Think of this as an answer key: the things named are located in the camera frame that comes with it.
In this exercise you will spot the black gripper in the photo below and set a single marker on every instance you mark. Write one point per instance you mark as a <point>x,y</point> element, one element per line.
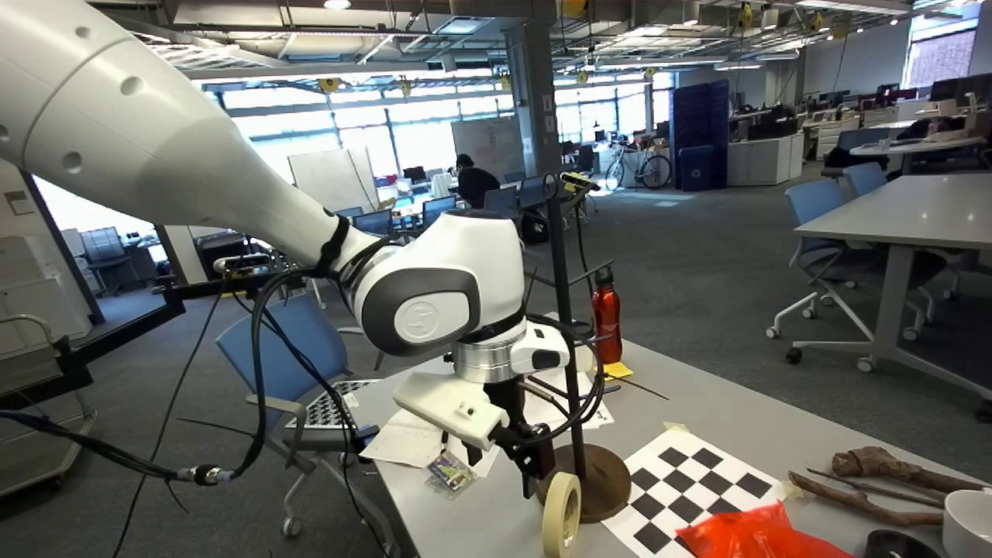
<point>514,435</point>

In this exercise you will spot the cream masking tape roll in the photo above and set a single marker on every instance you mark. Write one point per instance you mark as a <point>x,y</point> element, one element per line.
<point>573,515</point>

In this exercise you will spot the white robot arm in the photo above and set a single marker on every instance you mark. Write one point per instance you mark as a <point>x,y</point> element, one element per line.
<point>155,133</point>

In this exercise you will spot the black pole rack wooden base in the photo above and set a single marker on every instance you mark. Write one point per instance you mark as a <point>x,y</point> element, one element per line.
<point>602,487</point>

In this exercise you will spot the yellow small block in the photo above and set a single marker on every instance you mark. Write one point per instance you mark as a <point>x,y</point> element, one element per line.
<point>619,369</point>

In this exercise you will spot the white folded paper sheet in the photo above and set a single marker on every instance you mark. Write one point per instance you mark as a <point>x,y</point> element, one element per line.
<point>408,441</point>

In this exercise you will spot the large-square checkerboard sheet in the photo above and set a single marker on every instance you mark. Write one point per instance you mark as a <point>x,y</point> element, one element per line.
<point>686,492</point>

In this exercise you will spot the red fire extinguisher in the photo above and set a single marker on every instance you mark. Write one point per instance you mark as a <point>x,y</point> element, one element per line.
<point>604,328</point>

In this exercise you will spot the small-square checker pattern board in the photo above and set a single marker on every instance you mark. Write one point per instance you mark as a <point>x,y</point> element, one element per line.
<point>326,406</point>

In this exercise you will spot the orange plastic bag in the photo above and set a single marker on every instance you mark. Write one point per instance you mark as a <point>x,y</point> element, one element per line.
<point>759,534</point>

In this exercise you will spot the blue office chair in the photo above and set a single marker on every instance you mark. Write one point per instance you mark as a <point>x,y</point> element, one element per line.
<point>823,242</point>
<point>863,174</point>
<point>283,346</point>

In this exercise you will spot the seated person in black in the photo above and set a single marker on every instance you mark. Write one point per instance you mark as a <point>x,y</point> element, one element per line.
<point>474,184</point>

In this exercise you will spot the brown wooden stick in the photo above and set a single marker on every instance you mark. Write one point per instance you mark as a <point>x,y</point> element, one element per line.
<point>888,467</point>
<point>856,500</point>

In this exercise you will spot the parked bicycle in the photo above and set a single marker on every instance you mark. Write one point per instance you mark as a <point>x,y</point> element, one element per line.
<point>647,169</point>

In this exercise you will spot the white whiteboard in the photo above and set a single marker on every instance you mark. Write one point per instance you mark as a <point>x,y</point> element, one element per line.
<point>330,178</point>

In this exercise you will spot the dark bowl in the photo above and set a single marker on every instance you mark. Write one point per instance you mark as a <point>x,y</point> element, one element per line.
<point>899,545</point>

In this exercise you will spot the dark blue cabinet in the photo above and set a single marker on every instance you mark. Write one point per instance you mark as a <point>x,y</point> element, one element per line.
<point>701,133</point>

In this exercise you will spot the grey building column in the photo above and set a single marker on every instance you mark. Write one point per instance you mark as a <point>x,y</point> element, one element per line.
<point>531,95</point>

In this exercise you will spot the white low counter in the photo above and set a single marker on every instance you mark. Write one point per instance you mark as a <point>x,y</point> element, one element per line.
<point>764,160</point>

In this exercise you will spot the white bowl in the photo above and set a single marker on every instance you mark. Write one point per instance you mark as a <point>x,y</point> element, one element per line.
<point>968,522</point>

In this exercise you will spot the grey office table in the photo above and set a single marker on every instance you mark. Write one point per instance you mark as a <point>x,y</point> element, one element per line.
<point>908,212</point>

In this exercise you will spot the white curved desk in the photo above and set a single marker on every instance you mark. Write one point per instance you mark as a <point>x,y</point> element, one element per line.
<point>908,142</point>

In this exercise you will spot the white cabinet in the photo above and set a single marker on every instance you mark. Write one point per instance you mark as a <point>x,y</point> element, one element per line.
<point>33,343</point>

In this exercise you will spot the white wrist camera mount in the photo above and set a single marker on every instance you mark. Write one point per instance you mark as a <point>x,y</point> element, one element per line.
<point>453,406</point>

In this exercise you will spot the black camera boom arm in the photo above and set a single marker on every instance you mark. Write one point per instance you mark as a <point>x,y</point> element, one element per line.
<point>102,330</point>

